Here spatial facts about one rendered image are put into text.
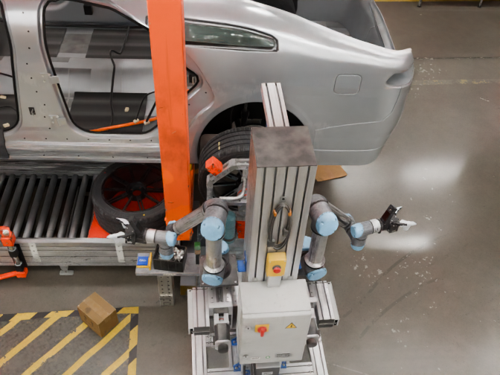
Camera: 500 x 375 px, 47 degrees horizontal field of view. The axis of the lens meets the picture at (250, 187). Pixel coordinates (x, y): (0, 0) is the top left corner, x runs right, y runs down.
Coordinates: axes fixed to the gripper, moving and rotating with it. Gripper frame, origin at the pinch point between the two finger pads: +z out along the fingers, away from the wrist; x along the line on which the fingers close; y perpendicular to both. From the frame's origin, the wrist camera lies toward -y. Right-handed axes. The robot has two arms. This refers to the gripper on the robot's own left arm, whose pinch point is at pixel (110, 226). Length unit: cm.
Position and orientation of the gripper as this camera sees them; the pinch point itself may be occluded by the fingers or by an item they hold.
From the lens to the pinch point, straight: 317.7
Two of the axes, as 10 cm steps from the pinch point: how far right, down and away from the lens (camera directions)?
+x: 1.5, -6.1, 7.8
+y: -0.7, 7.8, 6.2
